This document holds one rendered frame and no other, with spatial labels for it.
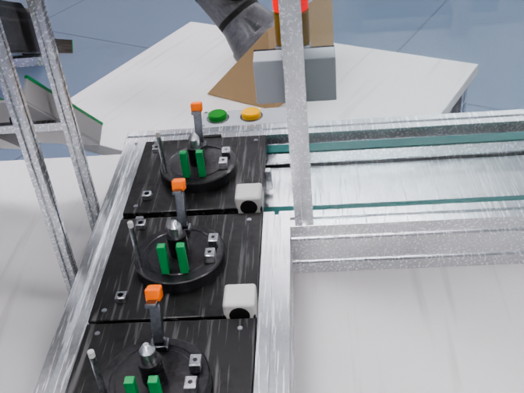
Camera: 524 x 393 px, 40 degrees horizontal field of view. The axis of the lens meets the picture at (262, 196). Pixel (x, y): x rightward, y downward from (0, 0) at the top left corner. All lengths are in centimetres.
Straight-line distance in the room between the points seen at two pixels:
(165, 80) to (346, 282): 92
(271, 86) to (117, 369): 46
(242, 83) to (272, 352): 90
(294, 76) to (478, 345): 48
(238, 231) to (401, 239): 27
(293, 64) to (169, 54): 109
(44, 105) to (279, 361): 58
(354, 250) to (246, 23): 74
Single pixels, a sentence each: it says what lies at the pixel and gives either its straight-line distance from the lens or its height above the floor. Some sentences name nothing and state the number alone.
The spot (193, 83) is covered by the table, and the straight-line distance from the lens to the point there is 190.
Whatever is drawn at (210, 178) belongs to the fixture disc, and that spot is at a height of 99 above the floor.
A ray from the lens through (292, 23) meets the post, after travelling 100.
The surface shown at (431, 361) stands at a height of 86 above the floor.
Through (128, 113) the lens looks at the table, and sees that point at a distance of 181.
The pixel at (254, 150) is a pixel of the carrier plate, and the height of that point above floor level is 97.
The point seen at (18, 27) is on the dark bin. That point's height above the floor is 129.
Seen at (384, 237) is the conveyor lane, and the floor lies 93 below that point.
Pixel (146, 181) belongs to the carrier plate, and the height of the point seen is 97.
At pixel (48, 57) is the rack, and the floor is 123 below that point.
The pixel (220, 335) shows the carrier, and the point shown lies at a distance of 99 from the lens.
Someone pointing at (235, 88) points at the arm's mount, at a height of 90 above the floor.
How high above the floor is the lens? 168
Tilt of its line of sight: 35 degrees down
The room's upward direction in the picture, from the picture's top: 6 degrees counter-clockwise
